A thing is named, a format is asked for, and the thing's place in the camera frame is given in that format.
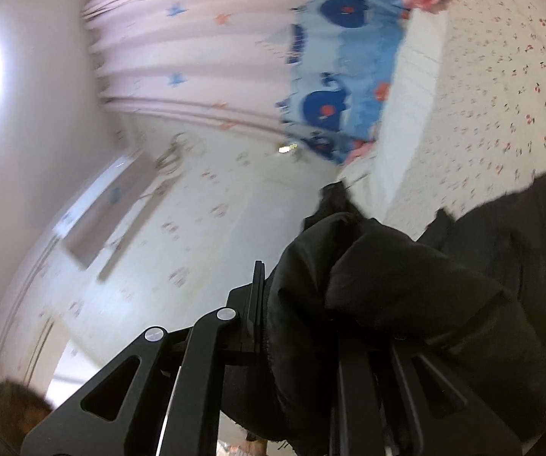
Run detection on black puffer jacket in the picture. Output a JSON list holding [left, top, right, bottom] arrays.
[[221, 174, 546, 455]]

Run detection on person head brown hair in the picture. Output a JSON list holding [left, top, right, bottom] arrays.
[[0, 380, 54, 452]]

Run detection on black fuzzy garment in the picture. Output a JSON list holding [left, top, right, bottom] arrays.
[[303, 181, 372, 235]]

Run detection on white striped quilt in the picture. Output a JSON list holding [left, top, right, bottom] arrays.
[[339, 10, 448, 220]]

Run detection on cherry print bed sheet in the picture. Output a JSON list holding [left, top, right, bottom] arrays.
[[386, 0, 546, 237]]

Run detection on pink star print curtain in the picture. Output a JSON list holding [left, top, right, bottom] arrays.
[[82, 0, 305, 138]]

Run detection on blue whale print curtain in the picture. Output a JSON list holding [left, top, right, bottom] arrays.
[[277, 0, 408, 165]]

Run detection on wall air conditioner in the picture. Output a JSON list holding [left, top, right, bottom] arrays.
[[53, 151, 157, 269]]

